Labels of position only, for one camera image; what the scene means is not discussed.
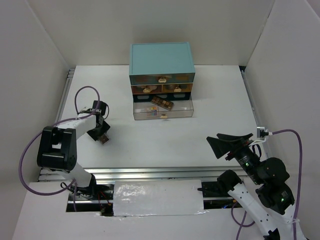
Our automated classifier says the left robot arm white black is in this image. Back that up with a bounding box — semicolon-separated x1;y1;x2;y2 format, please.
37;100;111;200

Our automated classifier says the white tape sheet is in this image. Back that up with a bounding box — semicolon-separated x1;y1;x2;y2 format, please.
113;179;205;217

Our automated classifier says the colourful square eyeshadow palette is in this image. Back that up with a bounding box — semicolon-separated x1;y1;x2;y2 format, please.
145;106;159;118

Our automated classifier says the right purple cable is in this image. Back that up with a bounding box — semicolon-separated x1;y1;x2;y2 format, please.
231;128;303;240

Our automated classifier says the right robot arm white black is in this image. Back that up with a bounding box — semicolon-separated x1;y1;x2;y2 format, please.
206;130;306;240

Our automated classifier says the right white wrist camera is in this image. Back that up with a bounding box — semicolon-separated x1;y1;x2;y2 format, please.
251;126;270;145

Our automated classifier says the aluminium rail frame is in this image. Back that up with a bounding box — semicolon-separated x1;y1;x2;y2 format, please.
37;69;278;182

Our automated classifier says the teal drawer organizer box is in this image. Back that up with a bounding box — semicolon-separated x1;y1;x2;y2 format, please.
129;42;196;120

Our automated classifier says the brown eyeshadow palette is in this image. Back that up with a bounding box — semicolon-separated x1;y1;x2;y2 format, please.
151;96;174;111

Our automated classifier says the pink eyeshadow palette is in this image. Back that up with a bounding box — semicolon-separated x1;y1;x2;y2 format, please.
98;134;110;145

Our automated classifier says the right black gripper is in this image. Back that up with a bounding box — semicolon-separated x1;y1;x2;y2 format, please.
205;131;263;183

